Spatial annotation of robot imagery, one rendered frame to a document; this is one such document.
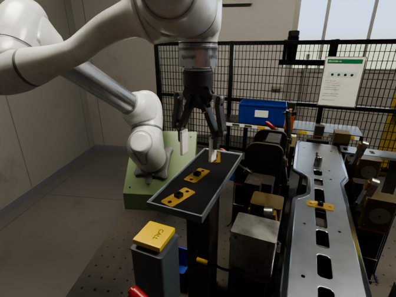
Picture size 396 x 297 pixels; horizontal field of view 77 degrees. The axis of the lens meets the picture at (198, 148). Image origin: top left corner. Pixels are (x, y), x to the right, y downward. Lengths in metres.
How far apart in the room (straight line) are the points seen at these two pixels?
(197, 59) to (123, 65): 3.24
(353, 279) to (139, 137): 0.88
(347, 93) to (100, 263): 1.66
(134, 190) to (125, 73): 2.64
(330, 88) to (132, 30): 1.52
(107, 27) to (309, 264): 0.68
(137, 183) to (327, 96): 1.31
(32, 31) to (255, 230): 0.81
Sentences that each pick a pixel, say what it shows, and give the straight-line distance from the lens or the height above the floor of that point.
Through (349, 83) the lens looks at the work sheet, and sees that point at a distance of 1.85.
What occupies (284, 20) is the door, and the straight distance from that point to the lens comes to 3.49.
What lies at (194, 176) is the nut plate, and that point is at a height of 1.16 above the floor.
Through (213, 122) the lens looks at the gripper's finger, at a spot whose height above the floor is 1.32.
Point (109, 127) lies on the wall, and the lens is 4.09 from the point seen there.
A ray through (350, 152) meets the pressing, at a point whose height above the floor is 1.00.
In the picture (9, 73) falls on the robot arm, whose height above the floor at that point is 1.43.
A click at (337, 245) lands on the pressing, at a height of 1.00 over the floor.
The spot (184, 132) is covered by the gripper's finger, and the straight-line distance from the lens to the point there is 0.67.
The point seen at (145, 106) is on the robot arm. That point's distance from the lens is 1.18.
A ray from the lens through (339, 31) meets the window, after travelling 3.67.
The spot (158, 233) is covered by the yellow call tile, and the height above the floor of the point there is 1.16.
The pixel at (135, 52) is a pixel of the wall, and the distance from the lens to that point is 3.71.
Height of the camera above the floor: 1.49
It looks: 22 degrees down
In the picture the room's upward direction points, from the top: straight up
